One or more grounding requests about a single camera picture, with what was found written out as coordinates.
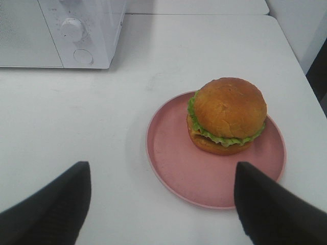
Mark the burger with lettuce and cheese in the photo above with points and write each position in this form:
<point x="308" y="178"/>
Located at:
<point x="225" y="116"/>

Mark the pink round plate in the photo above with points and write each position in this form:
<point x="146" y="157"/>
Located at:
<point x="198" y="177"/>

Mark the white microwave door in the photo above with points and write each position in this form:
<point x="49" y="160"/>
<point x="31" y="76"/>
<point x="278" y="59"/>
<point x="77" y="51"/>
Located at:
<point x="25" y="37"/>

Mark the round white door button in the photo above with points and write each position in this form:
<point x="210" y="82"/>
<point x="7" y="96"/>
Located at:
<point x="83" y="56"/>

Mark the white timer knob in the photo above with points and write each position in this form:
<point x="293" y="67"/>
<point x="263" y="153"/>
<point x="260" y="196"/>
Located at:
<point x="72" y="29"/>

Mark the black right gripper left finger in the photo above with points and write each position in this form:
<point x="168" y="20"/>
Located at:
<point x="53" y="215"/>

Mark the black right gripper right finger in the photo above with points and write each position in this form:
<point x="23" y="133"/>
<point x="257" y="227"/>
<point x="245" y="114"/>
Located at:
<point x="270" y="214"/>

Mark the white microwave oven body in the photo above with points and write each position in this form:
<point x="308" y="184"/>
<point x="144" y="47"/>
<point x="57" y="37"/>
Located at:
<point x="102" y="21"/>

